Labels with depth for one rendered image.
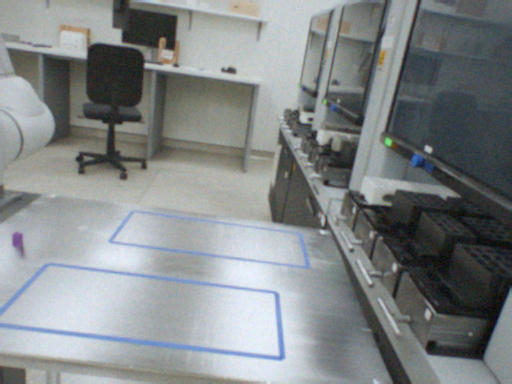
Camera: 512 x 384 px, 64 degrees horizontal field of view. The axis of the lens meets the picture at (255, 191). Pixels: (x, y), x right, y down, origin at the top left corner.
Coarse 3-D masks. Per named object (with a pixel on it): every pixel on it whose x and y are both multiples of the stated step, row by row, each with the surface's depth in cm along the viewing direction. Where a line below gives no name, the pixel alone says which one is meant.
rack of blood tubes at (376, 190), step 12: (372, 180) 115; (384, 180) 118; (396, 180) 118; (360, 192) 118; (372, 192) 109; (384, 192) 109; (420, 192) 111; (432, 192) 112; (444, 192) 113; (384, 204) 110
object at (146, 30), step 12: (132, 12) 395; (144, 12) 395; (156, 12) 394; (132, 24) 399; (144, 24) 398; (156, 24) 397; (168, 24) 397; (132, 36) 402; (144, 36) 402; (156, 36) 401; (168, 36) 400; (156, 48) 404; (168, 48) 404
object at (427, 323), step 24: (408, 288) 75; (432, 288) 71; (384, 312) 74; (408, 312) 74; (432, 312) 66; (456, 312) 66; (480, 312) 66; (432, 336) 66; (456, 336) 67; (480, 336) 67
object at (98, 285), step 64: (0, 256) 60; (64, 256) 63; (128, 256) 65; (192, 256) 68; (256, 256) 72; (320, 256) 75; (0, 320) 48; (64, 320) 49; (128, 320) 51; (192, 320) 53; (256, 320) 55; (320, 320) 57
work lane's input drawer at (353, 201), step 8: (344, 192) 121; (352, 192) 117; (344, 200) 120; (352, 200) 115; (360, 200) 111; (344, 208) 119; (352, 208) 112; (360, 208) 109; (368, 208) 110; (336, 216) 116; (344, 216) 116; (352, 216) 111; (336, 224) 111; (352, 224) 110
